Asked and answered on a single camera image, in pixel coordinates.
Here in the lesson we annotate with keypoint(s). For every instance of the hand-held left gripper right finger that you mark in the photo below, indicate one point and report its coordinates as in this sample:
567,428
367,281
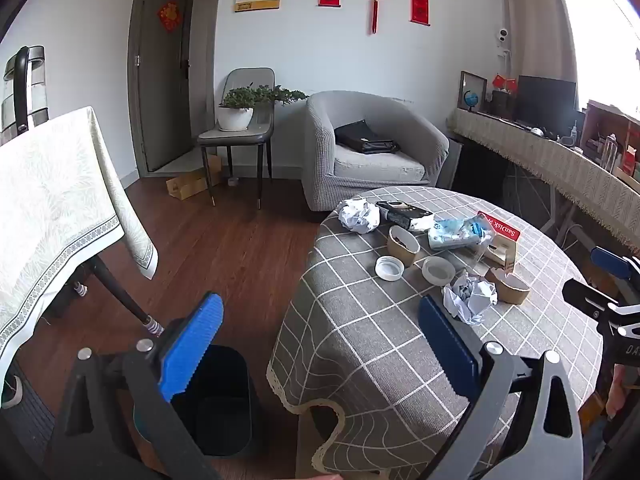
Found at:
447,350

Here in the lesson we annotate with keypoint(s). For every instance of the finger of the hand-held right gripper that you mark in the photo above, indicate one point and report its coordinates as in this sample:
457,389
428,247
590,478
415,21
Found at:
610,262
587,292

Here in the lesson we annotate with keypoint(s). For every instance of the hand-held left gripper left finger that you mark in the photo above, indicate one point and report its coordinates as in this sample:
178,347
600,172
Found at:
192,345

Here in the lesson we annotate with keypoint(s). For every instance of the white paper ball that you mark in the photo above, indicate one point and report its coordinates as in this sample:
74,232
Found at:
360,216
470,300

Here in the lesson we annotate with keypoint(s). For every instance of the dark teal waste bin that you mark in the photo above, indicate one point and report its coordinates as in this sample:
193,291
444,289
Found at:
215,400

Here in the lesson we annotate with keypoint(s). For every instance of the brown cardboard piece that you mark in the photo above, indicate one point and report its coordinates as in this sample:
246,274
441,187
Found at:
510,287

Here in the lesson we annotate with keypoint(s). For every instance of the clear plastic lid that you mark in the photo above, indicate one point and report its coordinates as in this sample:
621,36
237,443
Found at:
438,270

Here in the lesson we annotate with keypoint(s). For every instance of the red and white carton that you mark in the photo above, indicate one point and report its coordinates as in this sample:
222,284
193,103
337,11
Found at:
502,240

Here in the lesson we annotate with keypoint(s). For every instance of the white plastic lid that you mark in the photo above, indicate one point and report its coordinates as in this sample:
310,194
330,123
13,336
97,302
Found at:
389,267

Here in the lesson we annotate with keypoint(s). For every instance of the blue tissue packet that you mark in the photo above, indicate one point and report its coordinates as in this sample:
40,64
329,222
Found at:
455,234

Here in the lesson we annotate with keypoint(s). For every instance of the black printed box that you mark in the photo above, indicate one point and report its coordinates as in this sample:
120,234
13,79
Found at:
402,214

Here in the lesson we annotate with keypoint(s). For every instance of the person's right hand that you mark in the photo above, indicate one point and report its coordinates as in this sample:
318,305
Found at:
617,390

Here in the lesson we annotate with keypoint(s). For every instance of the round table grey checked cloth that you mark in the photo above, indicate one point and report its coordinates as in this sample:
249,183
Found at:
360,340

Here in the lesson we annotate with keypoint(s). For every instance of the dark table leg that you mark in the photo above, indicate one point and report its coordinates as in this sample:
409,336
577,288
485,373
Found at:
120,292
75,285

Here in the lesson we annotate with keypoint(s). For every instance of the metal jar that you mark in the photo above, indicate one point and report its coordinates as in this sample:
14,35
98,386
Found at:
611,152

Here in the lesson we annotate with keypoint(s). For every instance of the side desk with fringed cloth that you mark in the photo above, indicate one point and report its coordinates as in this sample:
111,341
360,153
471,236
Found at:
560,160

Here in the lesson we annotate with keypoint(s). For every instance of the wooden desk shelf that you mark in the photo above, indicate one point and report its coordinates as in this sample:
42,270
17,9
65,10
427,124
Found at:
607,120

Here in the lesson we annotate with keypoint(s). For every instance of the cardboard box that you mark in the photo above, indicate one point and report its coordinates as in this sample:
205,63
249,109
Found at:
192,182

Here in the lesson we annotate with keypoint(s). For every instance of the black monitor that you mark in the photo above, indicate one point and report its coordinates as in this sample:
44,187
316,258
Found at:
546,100

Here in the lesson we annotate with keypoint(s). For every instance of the dark ribbed floor mat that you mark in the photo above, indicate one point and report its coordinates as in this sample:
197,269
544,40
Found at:
25,425

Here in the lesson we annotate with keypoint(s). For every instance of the white slipper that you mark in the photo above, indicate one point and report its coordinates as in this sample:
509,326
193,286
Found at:
11,392

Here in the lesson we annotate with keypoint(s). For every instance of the brown desk organizer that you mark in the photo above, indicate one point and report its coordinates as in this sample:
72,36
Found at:
501,104

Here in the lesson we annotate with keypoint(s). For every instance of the grey armchair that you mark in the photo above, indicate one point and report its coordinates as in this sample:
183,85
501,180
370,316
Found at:
380,165

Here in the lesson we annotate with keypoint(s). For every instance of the white patterned tablecloth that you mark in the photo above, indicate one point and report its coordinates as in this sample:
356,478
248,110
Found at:
50,200

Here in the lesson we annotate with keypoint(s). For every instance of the small red desk flags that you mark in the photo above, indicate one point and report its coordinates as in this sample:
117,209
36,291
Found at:
504,82

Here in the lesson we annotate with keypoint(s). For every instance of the small blue globe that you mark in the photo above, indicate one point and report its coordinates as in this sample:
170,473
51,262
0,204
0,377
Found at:
470,99

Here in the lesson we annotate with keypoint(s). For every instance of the black bag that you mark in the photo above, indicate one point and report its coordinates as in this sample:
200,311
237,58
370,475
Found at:
365,139

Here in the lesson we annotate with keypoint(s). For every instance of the potted plant white pot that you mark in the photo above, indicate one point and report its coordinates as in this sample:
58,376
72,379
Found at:
235,115

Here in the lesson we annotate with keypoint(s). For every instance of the grey door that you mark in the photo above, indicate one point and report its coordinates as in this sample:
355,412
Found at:
160,85

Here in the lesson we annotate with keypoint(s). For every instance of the grey dining chair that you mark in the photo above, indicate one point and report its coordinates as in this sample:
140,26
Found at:
250,80

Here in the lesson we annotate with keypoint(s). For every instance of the black framed chair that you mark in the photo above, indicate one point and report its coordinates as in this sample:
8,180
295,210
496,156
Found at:
22,90

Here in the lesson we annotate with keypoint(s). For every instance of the red door decoration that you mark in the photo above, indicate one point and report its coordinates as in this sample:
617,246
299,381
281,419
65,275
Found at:
169,16

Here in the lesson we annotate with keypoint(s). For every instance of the picture frame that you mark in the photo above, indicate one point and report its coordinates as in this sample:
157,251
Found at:
472,82

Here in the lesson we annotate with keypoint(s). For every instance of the white security camera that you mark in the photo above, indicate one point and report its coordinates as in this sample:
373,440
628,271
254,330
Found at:
502,39

